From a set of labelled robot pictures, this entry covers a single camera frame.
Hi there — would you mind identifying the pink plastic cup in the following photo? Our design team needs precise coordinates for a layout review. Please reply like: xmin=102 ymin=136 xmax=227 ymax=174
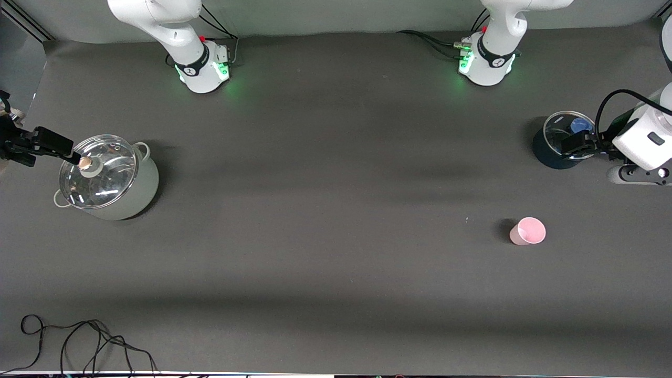
xmin=509 ymin=217 xmax=547 ymax=246

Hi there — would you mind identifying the glass lid with blue knob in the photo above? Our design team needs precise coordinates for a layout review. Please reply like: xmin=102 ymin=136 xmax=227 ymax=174
xmin=543 ymin=110 xmax=597 ymax=161

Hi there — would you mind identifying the beige grey device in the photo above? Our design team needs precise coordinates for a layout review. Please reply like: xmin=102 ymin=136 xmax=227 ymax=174
xmin=0 ymin=92 xmax=26 ymax=124

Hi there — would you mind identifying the dark blue saucepan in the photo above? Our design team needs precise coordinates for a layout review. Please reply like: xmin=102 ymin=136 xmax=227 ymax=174
xmin=532 ymin=117 xmax=583 ymax=170

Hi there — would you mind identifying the glass lid with beige knob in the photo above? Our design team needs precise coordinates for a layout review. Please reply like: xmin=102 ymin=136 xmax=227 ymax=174
xmin=59 ymin=134 xmax=139 ymax=210

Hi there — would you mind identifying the sage green cooking pot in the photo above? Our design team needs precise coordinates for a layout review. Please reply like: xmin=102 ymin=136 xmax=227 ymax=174
xmin=52 ymin=138 xmax=160 ymax=221

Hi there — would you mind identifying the dark grey table mat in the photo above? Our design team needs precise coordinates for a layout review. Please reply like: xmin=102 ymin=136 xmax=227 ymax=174
xmin=0 ymin=20 xmax=672 ymax=374

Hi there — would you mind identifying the black left arm base cable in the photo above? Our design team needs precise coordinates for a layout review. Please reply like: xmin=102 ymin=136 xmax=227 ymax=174
xmin=396 ymin=8 xmax=491 ymax=59

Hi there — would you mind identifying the black arm base cable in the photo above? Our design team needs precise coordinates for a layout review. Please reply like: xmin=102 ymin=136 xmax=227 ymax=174
xmin=396 ymin=8 xmax=491 ymax=59
xmin=167 ymin=3 xmax=240 ymax=69

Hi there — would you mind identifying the thin black loose cable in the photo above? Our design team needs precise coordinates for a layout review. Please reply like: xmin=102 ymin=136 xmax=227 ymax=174
xmin=0 ymin=314 xmax=159 ymax=378

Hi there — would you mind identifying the black right arm base cable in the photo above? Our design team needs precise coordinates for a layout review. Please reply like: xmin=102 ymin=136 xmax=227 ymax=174
xmin=167 ymin=3 xmax=240 ymax=69

